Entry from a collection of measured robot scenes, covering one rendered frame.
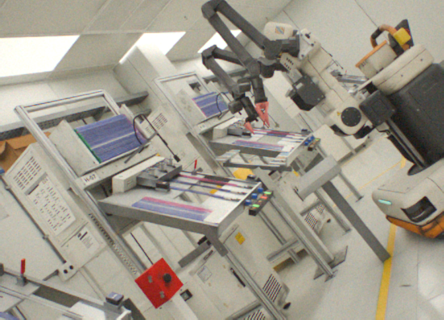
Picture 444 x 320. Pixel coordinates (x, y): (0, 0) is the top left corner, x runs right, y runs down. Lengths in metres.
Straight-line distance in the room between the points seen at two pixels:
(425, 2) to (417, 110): 7.65
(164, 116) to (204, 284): 1.83
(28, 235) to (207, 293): 2.07
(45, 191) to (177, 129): 1.46
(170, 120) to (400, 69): 2.11
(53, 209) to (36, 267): 1.31
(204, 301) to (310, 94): 1.20
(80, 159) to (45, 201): 0.32
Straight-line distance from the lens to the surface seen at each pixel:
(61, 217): 2.83
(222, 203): 2.59
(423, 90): 2.46
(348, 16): 10.10
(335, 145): 7.20
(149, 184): 2.79
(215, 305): 2.53
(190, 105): 3.93
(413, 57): 2.46
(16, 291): 1.87
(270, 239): 3.89
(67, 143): 2.78
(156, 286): 2.04
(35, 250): 4.15
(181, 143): 3.93
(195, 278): 2.51
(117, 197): 2.68
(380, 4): 10.04
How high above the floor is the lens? 0.86
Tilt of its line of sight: 3 degrees up
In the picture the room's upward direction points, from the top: 39 degrees counter-clockwise
